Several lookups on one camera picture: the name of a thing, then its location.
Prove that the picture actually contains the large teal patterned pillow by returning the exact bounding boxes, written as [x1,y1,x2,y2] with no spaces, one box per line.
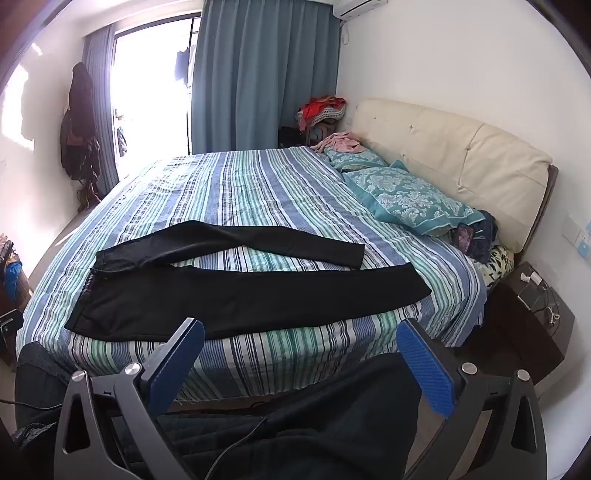
[342,161,485,238]

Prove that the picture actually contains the white air conditioner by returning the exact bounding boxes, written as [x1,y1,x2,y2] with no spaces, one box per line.
[332,0,375,20]

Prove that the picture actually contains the wall switch panel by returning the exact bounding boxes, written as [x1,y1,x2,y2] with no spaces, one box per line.
[566,217,591,259]

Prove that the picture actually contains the wide blue curtain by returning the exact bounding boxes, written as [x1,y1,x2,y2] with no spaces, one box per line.
[190,0,345,155]

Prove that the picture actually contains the blue bag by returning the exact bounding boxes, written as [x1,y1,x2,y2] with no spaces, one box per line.
[4,261,24,296]

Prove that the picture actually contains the bed with striped sheet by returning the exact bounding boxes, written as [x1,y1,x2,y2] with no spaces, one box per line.
[16,147,488,402]

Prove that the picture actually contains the cream padded headboard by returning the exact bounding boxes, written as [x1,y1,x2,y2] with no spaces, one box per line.
[352,98,553,254]

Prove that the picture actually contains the yellow green floral cloth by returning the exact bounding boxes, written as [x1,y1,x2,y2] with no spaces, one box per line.
[478,244,515,289]

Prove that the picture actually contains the dark chair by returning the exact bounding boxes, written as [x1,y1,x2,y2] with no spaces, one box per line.
[278,126,308,148]

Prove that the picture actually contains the small teal patterned pillow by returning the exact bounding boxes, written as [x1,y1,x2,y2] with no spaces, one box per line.
[322,144,389,174]

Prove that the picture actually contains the heap of dark clothes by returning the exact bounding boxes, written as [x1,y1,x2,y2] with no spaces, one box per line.
[450,210,499,259]

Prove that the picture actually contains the black pants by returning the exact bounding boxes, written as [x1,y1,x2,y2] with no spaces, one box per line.
[65,220,433,341]

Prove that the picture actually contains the hanging dark coats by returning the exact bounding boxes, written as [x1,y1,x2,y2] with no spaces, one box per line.
[60,62,102,206]

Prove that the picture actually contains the dark garment outside window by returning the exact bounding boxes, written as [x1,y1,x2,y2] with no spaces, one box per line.
[175,46,191,86]

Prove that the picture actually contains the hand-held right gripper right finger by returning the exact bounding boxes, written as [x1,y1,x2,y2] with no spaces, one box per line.
[396,318,548,480]

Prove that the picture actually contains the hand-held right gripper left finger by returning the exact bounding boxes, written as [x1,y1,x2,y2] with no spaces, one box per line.
[54,317,206,480]

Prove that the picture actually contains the pile of red clothes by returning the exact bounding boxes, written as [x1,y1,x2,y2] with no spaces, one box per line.
[298,96,348,132]

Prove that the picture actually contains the dark wooden nightstand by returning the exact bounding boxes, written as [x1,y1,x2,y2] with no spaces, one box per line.
[462,261,575,386]

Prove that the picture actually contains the pink cloth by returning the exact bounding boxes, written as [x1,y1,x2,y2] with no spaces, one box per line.
[310,131,368,155]

